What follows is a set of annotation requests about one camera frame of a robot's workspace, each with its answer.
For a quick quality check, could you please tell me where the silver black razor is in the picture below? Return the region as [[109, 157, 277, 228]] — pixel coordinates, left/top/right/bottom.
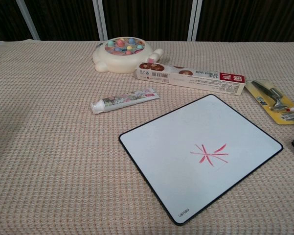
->
[[251, 81, 291, 111]]

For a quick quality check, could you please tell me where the beige waffle tablecloth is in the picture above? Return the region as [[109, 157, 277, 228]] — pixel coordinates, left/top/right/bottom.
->
[[0, 39, 294, 235]]

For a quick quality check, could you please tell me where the cream toy fishing game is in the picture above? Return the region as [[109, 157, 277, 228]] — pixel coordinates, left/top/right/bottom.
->
[[92, 37, 164, 74]]

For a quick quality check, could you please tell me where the yellow razor blister card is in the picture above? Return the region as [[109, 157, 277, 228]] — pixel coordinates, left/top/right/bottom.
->
[[244, 79, 294, 125]]

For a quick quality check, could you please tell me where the floral toothpaste tube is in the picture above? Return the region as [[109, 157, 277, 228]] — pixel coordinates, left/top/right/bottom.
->
[[90, 88, 160, 115]]

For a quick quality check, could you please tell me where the long white red paper box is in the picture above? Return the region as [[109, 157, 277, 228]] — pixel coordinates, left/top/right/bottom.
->
[[135, 62, 246, 96]]

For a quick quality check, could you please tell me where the white frame post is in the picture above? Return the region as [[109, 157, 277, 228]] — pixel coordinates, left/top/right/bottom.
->
[[92, 0, 109, 42], [187, 0, 203, 42], [15, 0, 40, 41]]

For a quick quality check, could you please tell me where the white board with black rim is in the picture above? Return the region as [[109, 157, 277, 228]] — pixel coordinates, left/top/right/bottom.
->
[[118, 94, 284, 226]]

